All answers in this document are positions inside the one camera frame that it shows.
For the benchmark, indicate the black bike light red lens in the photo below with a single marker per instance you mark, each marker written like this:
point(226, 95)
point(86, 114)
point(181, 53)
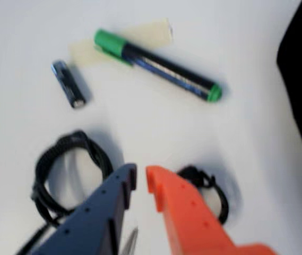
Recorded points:
point(193, 172)

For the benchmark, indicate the small black battery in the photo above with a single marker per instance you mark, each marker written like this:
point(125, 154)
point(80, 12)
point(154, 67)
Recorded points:
point(67, 82)

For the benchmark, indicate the black marker green cap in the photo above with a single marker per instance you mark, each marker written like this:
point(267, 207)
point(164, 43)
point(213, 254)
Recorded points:
point(161, 66)

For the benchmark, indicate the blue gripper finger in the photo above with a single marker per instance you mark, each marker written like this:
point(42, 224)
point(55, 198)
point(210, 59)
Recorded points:
point(95, 217)

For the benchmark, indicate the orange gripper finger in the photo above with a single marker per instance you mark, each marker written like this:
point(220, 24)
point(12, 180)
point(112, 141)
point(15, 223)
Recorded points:
point(188, 212)

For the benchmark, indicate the wide beige tape strip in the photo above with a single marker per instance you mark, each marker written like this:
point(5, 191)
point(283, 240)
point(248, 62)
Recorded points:
point(150, 32)

